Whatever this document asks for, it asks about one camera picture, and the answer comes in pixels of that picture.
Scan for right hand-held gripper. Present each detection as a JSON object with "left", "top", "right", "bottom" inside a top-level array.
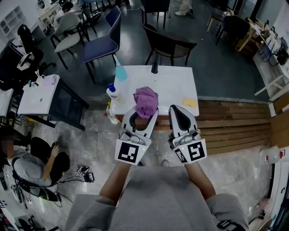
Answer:
[{"left": 168, "top": 104, "right": 208, "bottom": 164}]

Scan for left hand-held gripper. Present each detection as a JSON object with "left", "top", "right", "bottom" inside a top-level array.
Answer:
[{"left": 114, "top": 106, "right": 159, "bottom": 166}]

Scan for wooden cabinet door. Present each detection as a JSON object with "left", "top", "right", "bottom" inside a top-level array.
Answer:
[
  {"left": 135, "top": 118, "right": 158, "bottom": 131},
  {"left": 157, "top": 118, "right": 172, "bottom": 131}
]

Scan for purple cloth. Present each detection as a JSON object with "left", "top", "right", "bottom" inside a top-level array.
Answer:
[{"left": 133, "top": 86, "right": 159, "bottom": 120}]

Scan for person's right forearm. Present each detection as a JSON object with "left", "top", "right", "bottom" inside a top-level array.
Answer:
[{"left": 184, "top": 161, "right": 216, "bottom": 201}]

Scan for person's left forearm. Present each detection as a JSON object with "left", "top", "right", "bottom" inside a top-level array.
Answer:
[{"left": 99, "top": 161, "right": 136, "bottom": 206}]

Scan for wooden sink cabinet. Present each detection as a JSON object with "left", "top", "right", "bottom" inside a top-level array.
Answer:
[{"left": 116, "top": 114, "right": 199, "bottom": 132}]

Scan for yellow sponge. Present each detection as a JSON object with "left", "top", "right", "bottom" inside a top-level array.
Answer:
[{"left": 182, "top": 97, "right": 197, "bottom": 107}]

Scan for white plastic bucket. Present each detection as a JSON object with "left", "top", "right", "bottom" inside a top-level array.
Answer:
[{"left": 104, "top": 99, "right": 120, "bottom": 125}]

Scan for white sink basin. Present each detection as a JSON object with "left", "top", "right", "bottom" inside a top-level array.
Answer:
[{"left": 109, "top": 65, "right": 200, "bottom": 117}]

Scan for white soap bottle blue pump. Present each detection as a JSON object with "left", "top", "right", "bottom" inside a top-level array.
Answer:
[{"left": 106, "top": 83, "right": 124, "bottom": 103}]

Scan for wooden slat platform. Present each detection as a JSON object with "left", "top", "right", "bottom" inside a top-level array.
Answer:
[{"left": 196, "top": 97, "right": 275, "bottom": 156}]

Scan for teal bottle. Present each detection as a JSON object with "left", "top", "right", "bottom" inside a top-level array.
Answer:
[{"left": 112, "top": 54, "right": 128, "bottom": 81}]

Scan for black faucet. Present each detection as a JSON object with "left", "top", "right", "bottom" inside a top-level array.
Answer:
[{"left": 150, "top": 56, "right": 159, "bottom": 74}]

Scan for spare gripper device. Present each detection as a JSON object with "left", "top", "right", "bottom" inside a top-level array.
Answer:
[{"left": 76, "top": 166, "right": 95, "bottom": 183}]

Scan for person's grey shirt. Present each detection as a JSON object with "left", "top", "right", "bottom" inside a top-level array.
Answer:
[{"left": 64, "top": 166, "right": 250, "bottom": 231}]

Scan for black woven chair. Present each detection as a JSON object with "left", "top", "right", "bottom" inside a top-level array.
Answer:
[{"left": 142, "top": 23, "right": 198, "bottom": 66}]

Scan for blue chair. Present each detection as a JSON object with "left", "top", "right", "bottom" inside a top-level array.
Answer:
[{"left": 82, "top": 5, "right": 122, "bottom": 84}]

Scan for white jug red label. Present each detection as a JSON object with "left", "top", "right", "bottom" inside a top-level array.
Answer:
[{"left": 259, "top": 145, "right": 289, "bottom": 164}]

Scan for white-top dark table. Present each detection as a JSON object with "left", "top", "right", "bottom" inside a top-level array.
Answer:
[{"left": 17, "top": 74, "right": 90, "bottom": 131}]

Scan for white shelf table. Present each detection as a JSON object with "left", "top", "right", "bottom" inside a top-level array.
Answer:
[{"left": 252, "top": 22, "right": 289, "bottom": 101}]

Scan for grey cushioned chair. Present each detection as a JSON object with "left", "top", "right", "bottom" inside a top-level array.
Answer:
[{"left": 50, "top": 11, "right": 90, "bottom": 70}]

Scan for dark armchair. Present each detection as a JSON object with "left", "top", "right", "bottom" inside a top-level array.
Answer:
[{"left": 215, "top": 15, "right": 251, "bottom": 47}]

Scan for black green floor seat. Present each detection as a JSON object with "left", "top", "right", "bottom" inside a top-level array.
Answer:
[{"left": 29, "top": 186, "right": 61, "bottom": 203}]

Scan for dark wooden chair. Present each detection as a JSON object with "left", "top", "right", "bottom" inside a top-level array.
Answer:
[{"left": 140, "top": 0, "right": 170, "bottom": 29}]

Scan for black office chair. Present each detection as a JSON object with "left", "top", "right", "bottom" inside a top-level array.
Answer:
[{"left": 17, "top": 23, "right": 57, "bottom": 75}]

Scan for small white table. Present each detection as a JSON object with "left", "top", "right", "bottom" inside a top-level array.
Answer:
[{"left": 0, "top": 89, "right": 14, "bottom": 118}]

